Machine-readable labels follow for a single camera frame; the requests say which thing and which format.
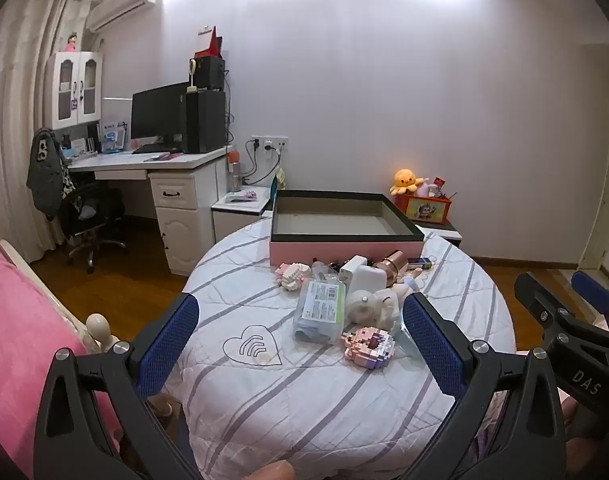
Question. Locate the cream curtain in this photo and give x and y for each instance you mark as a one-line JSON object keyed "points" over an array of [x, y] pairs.
{"points": [[14, 110]]}

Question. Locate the pink storage box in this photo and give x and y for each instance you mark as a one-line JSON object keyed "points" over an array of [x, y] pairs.
{"points": [[334, 255]]}

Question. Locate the pig doll figurine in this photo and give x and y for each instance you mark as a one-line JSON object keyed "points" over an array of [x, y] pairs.
{"points": [[412, 280]]}

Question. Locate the rose gold cylinder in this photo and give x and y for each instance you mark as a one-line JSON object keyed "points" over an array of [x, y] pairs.
{"points": [[392, 262]]}

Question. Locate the pink plush toy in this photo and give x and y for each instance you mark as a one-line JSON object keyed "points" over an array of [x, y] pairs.
{"points": [[425, 189]]}

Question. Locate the white rounded device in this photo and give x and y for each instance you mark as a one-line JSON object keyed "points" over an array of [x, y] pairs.
{"points": [[370, 280]]}

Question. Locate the grey patterned jacket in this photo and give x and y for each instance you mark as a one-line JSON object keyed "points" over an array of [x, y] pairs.
{"points": [[44, 175]]}

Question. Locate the black speaker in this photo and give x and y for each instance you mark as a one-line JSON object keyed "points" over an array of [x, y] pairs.
{"points": [[212, 72]]}

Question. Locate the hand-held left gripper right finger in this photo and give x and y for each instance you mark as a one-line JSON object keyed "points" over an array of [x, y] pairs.
{"points": [[434, 345]]}

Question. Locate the yellow round stand ornament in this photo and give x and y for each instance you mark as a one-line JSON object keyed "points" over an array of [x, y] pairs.
{"points": [[192, 66]]}

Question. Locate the small blue white box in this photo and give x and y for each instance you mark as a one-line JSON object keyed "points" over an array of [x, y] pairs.
{"points": [[419, 261]]}

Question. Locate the blue yellow snack bag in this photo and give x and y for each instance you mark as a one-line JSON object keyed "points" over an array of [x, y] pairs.
{"points": [[281, 179]]}

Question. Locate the pink purple brick donut toy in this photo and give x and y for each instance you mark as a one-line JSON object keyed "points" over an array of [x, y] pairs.
{"points": [[367, 344]]}

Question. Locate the white wall outlet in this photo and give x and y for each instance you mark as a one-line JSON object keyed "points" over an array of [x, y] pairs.
{"points": [[274, 144]]}

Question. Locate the white plush toy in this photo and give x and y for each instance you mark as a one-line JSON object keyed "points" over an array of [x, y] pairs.
{"points": [[372, 307]]}

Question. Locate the orange capped bottle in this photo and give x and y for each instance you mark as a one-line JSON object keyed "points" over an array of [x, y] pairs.
{"points": [[233, 170]]}

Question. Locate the printed leaflets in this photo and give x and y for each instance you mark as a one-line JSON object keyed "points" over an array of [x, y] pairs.
{"points": [[242, 196]]}

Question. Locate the white air conditioner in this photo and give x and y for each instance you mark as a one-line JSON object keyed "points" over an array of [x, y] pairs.
{"points": [[122, 5]]}

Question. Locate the orange toy box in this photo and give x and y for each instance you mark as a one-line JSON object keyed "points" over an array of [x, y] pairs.
{"points": [[428, 210]]}

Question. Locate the clear glass bottle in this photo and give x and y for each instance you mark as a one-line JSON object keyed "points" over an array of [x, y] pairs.
{"points": [[322, 270]]}

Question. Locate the black keyboard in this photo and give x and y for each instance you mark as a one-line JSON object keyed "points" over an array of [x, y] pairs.
{"points": [[154, 149]]}

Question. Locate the white charger adapter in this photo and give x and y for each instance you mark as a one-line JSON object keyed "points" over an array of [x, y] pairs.
{"points": [[353, 265]]}

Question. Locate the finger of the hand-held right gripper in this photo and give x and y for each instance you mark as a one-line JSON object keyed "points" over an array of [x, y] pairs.
{"points": [[592, 290], [534, 295]]}

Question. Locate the green white wipes packet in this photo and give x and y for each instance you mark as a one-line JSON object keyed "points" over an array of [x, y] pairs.
{"points": [[319, 310]]}

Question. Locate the white desk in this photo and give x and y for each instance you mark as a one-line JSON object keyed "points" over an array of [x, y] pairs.
{"points": [[184, 220]]}

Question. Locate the white bed frame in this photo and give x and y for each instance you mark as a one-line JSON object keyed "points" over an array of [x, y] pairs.
{"points": [[100, 330]]}

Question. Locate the black office chair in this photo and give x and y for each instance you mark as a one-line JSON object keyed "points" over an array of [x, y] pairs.
{"points": [[92, 210]]}

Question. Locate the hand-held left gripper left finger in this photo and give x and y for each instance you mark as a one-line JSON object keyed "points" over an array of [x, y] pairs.
{"points": [[169, 345]]}

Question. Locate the yellow octopus plush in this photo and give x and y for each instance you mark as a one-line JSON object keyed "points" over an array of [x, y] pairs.
{"points": [[405, 182]]}

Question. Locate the red gift box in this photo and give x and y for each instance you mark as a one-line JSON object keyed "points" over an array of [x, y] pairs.
{"points": [[212, 45]]}

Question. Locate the pink blanket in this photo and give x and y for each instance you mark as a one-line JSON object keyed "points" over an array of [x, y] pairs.
{"points": [[19, 340]]}

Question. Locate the white hutch cabinet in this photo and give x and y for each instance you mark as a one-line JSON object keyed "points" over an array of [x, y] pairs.
{"points": [[74, 90]]}

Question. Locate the white nightstand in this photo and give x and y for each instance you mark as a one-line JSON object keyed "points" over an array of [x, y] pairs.
{"points": [[239, 222]]}

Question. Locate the pink book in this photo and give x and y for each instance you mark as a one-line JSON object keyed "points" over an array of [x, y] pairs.
{"points": [[159, 157]]}

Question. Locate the black computer tower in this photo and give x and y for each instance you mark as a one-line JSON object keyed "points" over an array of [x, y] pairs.
{"points": [[207, 120]]}

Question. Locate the pink doll figure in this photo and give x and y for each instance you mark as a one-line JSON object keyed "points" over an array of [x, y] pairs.
{"points": [[72, 42]]}

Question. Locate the pink white brick toy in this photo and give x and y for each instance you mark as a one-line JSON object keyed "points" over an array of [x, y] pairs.
{"points": [[292, 275]]}

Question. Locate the black computer monitor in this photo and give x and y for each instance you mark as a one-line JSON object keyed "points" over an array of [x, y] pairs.
{"points": [[157, 110]]}

